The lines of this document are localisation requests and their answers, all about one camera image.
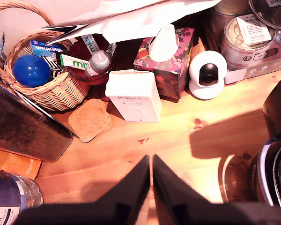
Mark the black Philips rice cooker body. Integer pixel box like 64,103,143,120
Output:
217,138,281,210

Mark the steel pot with glass lid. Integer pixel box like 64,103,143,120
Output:
248,0,281,47

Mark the stack of cork coasters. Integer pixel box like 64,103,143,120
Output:
67,98,112,143

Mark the white Porlex box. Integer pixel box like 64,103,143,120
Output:
104,69,163,123

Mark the woven wicker basket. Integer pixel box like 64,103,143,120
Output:
0,1,90,112

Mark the floral tissue box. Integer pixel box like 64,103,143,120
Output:
133,27,195,99

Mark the glass bottle with label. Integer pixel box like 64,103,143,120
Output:
0,169,44,225

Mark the orange packet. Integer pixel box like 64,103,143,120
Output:
0,145,43,180

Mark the dark filled glass jar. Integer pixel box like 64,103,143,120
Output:
0,79,74,163

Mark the small grey capped bottle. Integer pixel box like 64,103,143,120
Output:
84,50,112,78

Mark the white green printed tube box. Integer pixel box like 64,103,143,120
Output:
56,53,91,70

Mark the black white zigzag box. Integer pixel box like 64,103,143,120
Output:
40,55,67,79

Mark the white tissue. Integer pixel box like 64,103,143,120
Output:
148,23,180,63

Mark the grey cardboard tray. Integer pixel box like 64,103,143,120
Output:
224,55,281,85

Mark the white green printed sachet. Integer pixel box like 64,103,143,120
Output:
83,34,101,53

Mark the shiny blue ball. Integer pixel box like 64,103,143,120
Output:
13,54,51,89

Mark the tin can with barcode label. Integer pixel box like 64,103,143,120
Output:
221,13,280,71

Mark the blue medicine box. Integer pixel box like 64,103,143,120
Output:
29,39,69,58

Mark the white paper bag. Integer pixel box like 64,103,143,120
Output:
41,0,222,45

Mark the blue pen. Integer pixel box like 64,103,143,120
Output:
0,31,6,68

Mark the plain tin can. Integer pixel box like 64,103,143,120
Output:
213,0,250,16

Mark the white round security camera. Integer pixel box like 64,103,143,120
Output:
188,50,228,100

